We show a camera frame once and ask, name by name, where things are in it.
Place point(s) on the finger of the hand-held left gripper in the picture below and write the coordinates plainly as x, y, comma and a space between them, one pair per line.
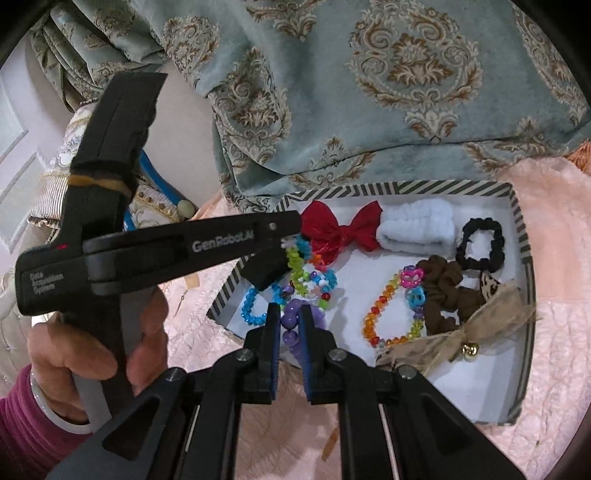
221, 242
265, 272

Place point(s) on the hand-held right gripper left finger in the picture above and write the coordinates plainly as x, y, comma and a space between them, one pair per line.
274, 350

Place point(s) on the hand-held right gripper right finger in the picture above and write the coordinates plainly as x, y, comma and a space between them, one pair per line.
307, 355

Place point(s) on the red bow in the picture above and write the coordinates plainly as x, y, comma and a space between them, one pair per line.
360, 230

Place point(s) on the striped jewelry box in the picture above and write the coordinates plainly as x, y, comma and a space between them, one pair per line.
461, 385

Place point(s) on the white fluffy scrunchie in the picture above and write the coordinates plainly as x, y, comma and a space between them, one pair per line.
415, 221

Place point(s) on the black scrunchie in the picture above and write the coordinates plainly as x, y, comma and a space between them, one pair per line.
495, 230

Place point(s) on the person's left forearm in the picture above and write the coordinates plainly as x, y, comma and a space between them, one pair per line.
23, 429

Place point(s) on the person's left hand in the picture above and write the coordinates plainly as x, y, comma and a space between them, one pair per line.
147, 341

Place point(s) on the gold earring on card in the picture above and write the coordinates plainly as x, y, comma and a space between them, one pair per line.
182, 302

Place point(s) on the patterned cushion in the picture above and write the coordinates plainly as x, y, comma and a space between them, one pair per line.
152, 207

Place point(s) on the white door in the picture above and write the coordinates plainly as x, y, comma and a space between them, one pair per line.
18, 138

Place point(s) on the brown scrunchie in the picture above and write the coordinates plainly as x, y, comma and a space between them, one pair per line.
443, 281

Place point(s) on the leopard bow hair clip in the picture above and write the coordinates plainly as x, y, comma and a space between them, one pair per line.
489, 318

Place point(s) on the teal patterned curtain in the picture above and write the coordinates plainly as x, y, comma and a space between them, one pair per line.
369, 115

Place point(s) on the white quilted bedspread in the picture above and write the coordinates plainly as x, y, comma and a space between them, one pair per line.
11, 323

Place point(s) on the silver bangle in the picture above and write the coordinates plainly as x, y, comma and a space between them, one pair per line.
46, 408

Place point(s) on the pink blanket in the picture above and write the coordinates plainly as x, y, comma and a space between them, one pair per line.
554, 369

